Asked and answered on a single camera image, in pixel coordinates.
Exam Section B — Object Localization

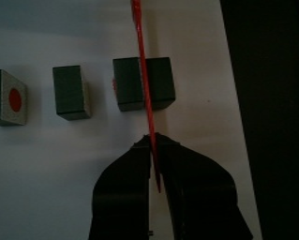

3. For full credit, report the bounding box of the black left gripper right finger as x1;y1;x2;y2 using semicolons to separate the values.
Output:
155;132;254;240

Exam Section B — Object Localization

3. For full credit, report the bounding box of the white cutting board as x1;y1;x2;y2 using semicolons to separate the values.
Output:
0;0;263;240

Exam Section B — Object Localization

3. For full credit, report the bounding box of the red toy knife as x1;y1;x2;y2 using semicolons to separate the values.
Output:
130;0;163;194

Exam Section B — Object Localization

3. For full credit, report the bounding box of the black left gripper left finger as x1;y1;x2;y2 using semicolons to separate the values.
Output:
87;134;151;240

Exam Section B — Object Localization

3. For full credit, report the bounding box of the black toy sushi piece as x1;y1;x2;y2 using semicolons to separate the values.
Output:
51;65;92;122
146;56;177;111
111;56;147;113
0;68;30;127

